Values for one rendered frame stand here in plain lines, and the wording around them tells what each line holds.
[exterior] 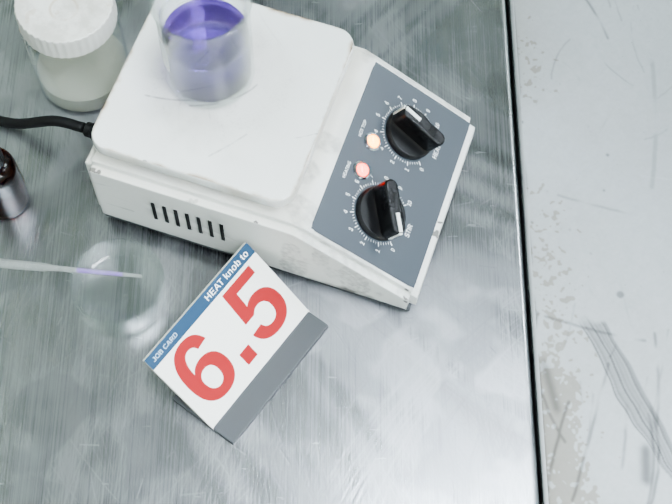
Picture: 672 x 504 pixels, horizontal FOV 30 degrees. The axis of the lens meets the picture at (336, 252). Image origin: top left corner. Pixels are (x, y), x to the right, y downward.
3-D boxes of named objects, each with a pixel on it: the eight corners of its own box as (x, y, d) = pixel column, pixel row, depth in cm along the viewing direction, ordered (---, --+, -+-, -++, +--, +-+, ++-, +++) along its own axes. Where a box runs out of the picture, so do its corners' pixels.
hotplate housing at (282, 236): (473, 140, 80) (488, 69, 72) (411, 321, 74) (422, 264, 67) (147, 43, 82) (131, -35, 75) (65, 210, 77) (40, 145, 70)
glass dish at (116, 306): (130, 236, 76) (125, 220, 74) (187, 299, 74) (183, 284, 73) (56, 291, 75) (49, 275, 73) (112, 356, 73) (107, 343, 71)
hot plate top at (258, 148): (359, 41, 73) (360, 31, 72) (290, 214, 68) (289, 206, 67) (167, -15, 75) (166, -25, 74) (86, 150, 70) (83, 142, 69)
